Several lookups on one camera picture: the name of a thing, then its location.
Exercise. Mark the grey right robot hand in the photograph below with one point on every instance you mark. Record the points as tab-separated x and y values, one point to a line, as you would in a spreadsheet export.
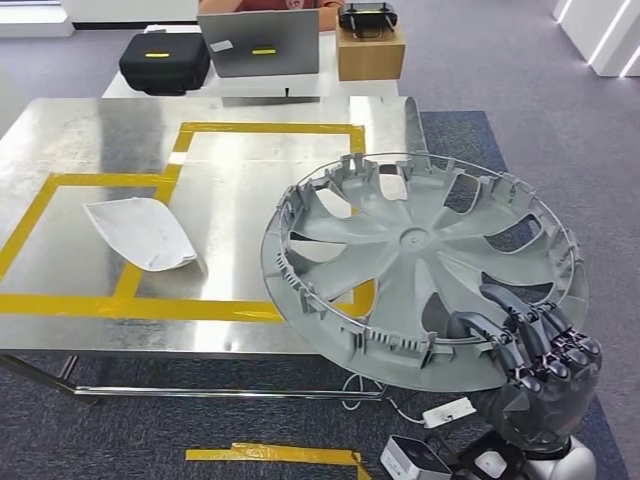
550	404

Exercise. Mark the grey plastic wheel hubcap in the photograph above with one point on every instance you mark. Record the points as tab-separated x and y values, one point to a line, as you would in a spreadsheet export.
415	265

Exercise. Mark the steel workbench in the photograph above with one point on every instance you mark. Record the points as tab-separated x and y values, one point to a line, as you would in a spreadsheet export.
250	199

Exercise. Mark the white power strip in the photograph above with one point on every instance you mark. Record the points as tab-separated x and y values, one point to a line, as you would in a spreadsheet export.
450	413

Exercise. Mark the yellow floor tape strip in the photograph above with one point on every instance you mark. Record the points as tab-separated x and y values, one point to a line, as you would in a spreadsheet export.
275	454

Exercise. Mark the brown cardboard box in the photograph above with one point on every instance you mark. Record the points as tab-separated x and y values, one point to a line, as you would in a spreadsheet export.
370	60

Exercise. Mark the black remote controller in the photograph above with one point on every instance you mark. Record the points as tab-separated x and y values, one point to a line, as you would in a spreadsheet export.
367	14

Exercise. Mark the grey laptop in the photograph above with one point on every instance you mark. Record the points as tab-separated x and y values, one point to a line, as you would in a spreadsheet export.
235	60

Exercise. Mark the white curved plastic panel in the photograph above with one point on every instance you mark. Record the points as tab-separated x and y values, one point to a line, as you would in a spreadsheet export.
140	232

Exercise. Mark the black carrying case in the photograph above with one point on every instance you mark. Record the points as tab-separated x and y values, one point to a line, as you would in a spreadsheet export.
164	66

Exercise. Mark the white low platform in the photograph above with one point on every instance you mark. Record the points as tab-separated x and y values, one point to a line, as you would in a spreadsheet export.
35	23

